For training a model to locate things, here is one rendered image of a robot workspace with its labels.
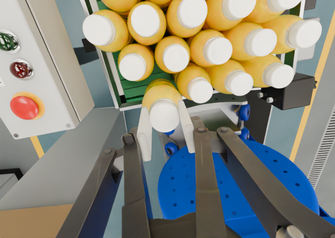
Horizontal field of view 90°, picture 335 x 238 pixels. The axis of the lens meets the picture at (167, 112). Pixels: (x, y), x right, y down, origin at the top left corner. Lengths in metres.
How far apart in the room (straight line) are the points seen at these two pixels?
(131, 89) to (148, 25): 0.23
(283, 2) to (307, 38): 0.07
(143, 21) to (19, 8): 0.15
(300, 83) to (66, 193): 0.80
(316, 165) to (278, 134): 0.69
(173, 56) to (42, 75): 0.19
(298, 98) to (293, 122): 1.53
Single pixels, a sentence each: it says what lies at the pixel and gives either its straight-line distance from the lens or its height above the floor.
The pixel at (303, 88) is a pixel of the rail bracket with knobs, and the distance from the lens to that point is 0.48.
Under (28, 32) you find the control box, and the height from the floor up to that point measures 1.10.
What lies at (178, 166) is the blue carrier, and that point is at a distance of 0.40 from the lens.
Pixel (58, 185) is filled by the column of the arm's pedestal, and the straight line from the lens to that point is 0.84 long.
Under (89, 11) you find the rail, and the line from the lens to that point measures 0.40.
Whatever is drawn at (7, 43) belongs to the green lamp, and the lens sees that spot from 0.29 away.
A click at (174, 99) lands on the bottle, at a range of 0.23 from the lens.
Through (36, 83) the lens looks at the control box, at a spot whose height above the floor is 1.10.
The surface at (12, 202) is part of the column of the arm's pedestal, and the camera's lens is 0.88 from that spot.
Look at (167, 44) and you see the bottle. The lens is 0.29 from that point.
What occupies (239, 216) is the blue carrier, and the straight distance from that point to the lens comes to 0.33.
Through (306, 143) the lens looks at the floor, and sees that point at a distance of 2.25.
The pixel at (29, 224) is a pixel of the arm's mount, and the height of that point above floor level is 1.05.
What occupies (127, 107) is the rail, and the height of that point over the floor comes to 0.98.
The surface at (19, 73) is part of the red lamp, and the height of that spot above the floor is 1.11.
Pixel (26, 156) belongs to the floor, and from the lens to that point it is 2.08.
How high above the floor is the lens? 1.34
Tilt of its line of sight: 66 degrees down
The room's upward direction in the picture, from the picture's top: 171 degrees clockwise
